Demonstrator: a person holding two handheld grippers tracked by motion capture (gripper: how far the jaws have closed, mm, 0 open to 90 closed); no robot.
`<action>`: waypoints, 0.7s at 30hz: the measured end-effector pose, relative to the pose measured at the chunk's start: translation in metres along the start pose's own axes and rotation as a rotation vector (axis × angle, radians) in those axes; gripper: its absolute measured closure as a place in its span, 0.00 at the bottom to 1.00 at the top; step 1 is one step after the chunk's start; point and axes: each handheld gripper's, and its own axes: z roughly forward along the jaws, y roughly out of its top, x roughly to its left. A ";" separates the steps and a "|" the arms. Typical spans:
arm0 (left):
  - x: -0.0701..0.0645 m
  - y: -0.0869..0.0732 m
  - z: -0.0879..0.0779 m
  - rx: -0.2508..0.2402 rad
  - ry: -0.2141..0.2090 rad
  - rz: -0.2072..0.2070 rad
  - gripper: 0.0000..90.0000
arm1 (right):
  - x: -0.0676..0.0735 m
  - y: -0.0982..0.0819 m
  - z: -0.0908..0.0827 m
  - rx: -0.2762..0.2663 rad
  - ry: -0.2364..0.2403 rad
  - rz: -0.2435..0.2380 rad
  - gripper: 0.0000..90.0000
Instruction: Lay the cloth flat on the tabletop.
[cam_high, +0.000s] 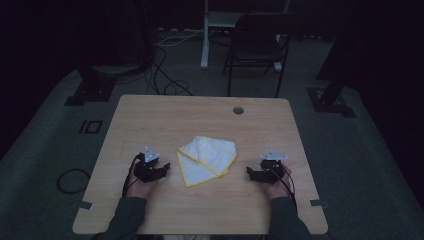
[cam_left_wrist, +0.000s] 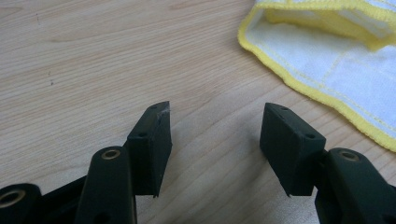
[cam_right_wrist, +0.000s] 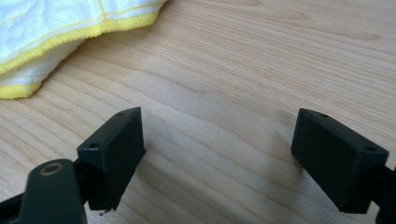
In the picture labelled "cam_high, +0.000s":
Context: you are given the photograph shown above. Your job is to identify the grey round floor base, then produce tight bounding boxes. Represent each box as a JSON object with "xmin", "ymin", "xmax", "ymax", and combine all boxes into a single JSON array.
[{"xmin": 92, "ymin": 63, "xmax": 145, "ymax": 76}]

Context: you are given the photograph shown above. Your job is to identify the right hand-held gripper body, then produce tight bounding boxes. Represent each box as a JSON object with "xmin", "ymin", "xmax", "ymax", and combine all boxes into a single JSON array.
[{"xmin": 254, "ymin": 150, "xmax": 289, "ymax": 185}]

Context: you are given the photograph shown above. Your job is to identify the white towel with yellow edge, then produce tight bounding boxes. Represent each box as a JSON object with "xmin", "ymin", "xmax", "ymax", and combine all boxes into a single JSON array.
[{"xmin": 175, "ymin": 135, "xmax": 239, "ymax": 189}]

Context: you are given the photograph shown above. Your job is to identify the black cable loop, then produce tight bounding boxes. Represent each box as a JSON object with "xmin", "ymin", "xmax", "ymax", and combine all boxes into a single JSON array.
[{"xmin": 56, "ymin": 168, "xmax": 92, "ymax": 195}]

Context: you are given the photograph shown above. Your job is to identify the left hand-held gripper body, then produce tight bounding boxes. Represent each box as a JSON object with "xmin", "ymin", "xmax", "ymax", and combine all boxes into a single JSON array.
[{"xmin": 133, "ymin": 146, "xmax": 165, "ymax": 184}]

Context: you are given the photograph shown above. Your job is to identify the black folding chair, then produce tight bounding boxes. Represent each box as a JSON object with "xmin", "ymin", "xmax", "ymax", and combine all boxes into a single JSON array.
[{"xmin": 222, "ymin": 12, "xmax": 295, "ymax": 99}]

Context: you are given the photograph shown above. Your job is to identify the white floor cable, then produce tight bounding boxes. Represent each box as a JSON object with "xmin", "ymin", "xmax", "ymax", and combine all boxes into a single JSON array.
[{"xmin": 155, "ymin": 28, "xmax": 205, "ymax": 48}]

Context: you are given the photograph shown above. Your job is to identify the right hand-held gripper cable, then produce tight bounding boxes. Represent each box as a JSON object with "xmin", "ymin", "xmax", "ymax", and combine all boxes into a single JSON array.
[{"xmin": 271, "ymin": 166, "xmax": 299, "ymax": 212}]

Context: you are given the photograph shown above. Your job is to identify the white desk frame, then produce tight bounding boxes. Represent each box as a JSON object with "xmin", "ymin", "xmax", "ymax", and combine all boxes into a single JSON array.
[{"xmin": 200, "ymin": 0, "xmax": 292, "ymax": 73}]

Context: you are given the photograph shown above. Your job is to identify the hand-held gripper cable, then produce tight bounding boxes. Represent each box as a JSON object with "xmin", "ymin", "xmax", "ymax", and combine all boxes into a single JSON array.
[
  {"xmin": 271, "ymin": 166, "xmax": 299, "ymax": 212},
  {"xmin": 121, "ymin": 153, "xmax": 144, "ymax": 198}
]

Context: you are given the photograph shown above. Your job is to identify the grey tape piece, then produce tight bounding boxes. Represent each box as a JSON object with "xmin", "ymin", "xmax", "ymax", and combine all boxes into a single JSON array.
[{"xmin": 309, "ymin": 198, "xmax": 330, "ymax": 209}]

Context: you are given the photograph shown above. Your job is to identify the person's left hand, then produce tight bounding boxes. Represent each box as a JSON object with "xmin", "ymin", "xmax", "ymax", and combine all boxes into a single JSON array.
[{"xmin": 125, "ymin": 165, "xmax": 158, "ymax": 201}]

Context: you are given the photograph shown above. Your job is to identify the left hand-held gripper cable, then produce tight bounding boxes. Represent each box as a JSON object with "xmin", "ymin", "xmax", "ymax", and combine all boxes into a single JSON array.
[{"xmin": 121, "ymin": 153, "xmax": 144, "ymax": 198}]

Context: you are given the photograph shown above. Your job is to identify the black floor cables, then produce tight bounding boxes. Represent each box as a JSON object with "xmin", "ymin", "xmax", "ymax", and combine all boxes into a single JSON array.
[{"xmin": 144, "ymin": 45, "xmax": 194, "ymax": 97}]

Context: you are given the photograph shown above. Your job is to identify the black stand base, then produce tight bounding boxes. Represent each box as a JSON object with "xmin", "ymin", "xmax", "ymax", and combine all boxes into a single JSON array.
[
  {"xmin": 306, "ymin": 77, "xmax": 357, "ymax": 119},
  {"xmin": 64, "ymin": 65, "xmax": 118, "ymax": 107}
]

